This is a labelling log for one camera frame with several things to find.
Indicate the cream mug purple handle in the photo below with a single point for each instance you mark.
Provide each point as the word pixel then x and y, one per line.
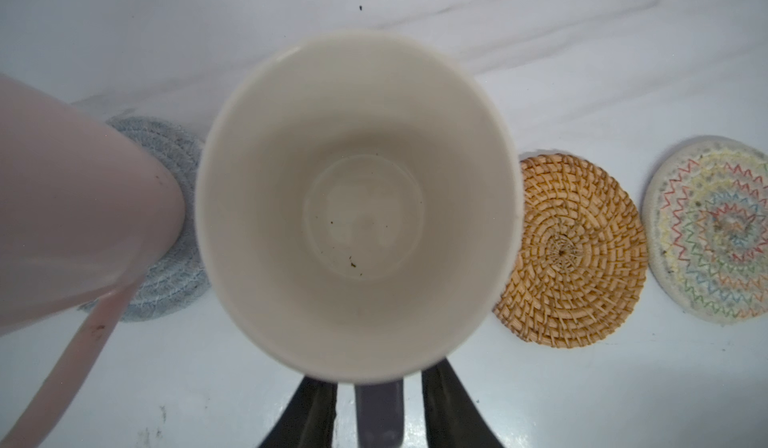
pixel 359 207

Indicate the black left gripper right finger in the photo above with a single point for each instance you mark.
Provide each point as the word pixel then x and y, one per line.
pixel 451 417

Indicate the cream mug pink handle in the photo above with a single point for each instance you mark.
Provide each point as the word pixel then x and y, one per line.
pixel 78 201

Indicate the colourful patterned round coaster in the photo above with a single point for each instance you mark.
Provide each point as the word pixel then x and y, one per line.
pixel 705 215

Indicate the woven tan round coaster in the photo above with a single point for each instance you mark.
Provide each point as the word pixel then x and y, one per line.
pixel 583 260

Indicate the grey round coaster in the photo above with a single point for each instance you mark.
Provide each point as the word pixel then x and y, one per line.
pixel 178 278

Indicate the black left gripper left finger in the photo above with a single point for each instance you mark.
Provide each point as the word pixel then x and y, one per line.
pixel 308 419

